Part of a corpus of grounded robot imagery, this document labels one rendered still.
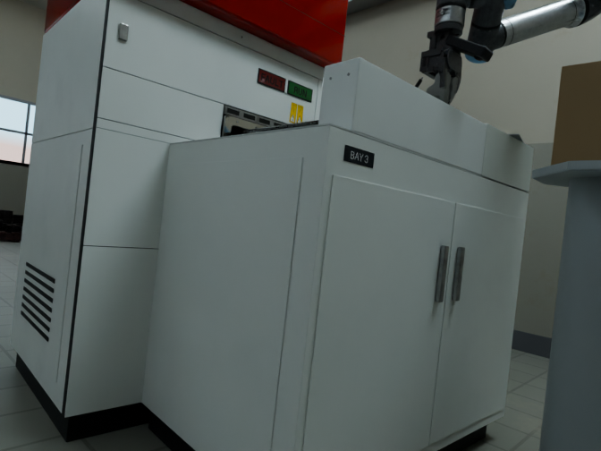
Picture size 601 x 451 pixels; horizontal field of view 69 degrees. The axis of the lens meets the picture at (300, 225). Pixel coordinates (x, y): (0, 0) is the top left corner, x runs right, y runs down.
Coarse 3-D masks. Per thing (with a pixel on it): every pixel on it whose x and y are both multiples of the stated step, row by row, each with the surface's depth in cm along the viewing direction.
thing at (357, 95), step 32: (352, 64) 84; (352, 96) 84; (384, 96) 89; (416, 96) 97; (352, 128) 84; (384, 128) 90; (416, 128) 98; (448, 128) 107; (480, 128) 118; (448, 160) 108; (480, 160) 120
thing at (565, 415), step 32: (576, 192) 96; (576, 224) 95; (576, 256) 94; (576, 288) 94; (576, 320) 93; (576, 352) 92; (576, 384) 92; (544, 416) 100; (576, 416) 92; (544, 448) 98; (576, 448) 91
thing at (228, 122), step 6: (228, 120) 136; (234, 120) 138; (240, 120) 139; (222, 126) 136; (228, 126) 136; (234, 126) 140; (240, 126) 139; (246, 126) 141; (252, 126) 142; (258, 126) 144; (264, 126) 146; (222, 132) 136; (228, 132) 136
